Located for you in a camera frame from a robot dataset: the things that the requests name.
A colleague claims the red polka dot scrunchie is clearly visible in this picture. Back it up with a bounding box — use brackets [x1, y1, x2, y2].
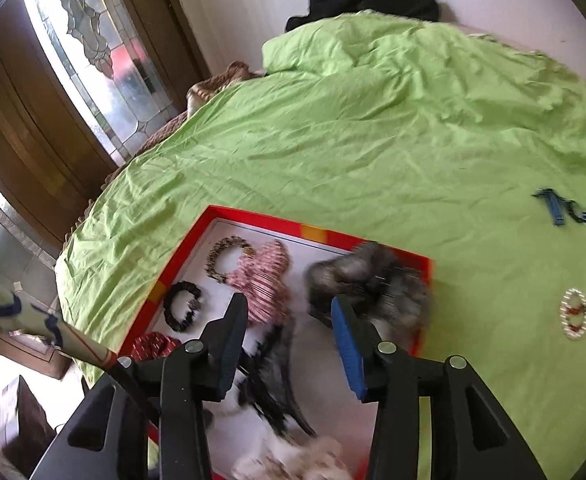
[132, 332, 184, 361]

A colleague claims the wooden door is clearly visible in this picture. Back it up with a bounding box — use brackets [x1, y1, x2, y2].
[0, 0, 208, 261]

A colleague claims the red cardboard box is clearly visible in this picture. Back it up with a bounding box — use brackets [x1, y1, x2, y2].
[118, 205, 434, 480]

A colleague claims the black scrunchie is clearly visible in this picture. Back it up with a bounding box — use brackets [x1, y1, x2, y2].
[163, 281, 204, 333]

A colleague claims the dark box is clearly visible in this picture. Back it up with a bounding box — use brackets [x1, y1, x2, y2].
[0, 375, 58, 461]

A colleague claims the leopard print scrunchie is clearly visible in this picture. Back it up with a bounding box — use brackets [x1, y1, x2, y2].
[205, 236, 256, 285]

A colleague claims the brown knit blanket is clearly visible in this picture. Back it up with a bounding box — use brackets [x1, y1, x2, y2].
[63, 61, 264, 241]

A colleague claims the white dotted scrunchie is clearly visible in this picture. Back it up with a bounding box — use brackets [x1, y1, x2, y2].
[232, 435, 358, 480]

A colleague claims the black hair claw clip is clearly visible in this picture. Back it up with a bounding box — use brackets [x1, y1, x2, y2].
[243, 325, 318, 436]

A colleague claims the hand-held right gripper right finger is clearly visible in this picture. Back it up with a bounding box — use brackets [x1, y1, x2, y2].
[330, 294, 548, 480]

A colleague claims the green bedsheet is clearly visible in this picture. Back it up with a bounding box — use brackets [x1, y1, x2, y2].
[55, 10, 586, 480]

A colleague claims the pale printed roll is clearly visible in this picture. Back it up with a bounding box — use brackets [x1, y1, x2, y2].
[0, 267, 118, 368]

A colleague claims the red plaid scrunchie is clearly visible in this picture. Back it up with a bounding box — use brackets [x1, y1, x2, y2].
[228, 240, 294, 326]

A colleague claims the black cloth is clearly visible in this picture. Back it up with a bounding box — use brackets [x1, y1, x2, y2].
[285, 0, 441, 33]

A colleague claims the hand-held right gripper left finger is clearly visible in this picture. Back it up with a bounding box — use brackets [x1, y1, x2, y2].
[30, 292, 250, 480]

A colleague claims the pearl bracelet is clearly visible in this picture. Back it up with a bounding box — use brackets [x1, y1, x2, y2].
[559, 287, 586, 341]

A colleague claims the blue striped strap watch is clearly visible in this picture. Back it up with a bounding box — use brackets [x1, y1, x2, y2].
[533, 187, 586, 228]

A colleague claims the grey sheer scrunchie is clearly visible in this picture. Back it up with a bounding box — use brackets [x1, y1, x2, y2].
[304, 241, 431, 343]

